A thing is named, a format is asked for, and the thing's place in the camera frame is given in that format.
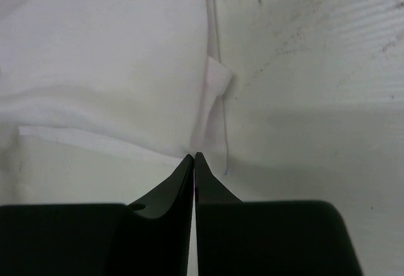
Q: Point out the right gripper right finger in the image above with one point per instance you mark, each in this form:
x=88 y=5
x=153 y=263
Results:
x=267 y=238

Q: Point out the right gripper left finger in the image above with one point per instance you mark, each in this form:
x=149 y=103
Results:
x=149 y=236

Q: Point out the white tank top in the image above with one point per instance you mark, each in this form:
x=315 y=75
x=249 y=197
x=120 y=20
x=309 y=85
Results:
x=138 y=76

